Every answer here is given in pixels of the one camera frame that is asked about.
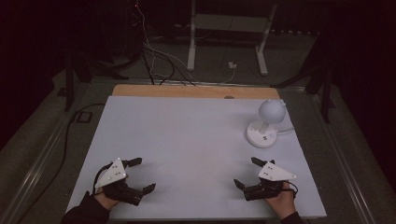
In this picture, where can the person's right hand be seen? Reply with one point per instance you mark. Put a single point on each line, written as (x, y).
(281, 203)

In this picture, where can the black square floor box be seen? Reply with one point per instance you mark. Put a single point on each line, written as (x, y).
(84, 117)

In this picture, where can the white table sheet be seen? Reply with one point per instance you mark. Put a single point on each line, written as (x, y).
(193, 149)

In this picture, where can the person's left hand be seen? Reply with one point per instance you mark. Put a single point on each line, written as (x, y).
(106, 200)

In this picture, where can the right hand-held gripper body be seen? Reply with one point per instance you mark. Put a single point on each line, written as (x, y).
(274, 173)

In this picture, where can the black tripod stand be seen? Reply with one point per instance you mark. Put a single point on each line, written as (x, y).
(323, 84)
(70, 81)

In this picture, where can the metal floor rail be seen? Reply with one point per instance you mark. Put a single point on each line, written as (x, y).
(342, 158)
(34, 174)

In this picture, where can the white metal stand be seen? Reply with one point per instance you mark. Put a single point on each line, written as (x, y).
(230, 23)

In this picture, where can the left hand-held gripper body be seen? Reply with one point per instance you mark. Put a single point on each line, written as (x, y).
(113, 174)

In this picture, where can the white round-head desk lamp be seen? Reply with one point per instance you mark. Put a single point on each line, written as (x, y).
(266, 126)

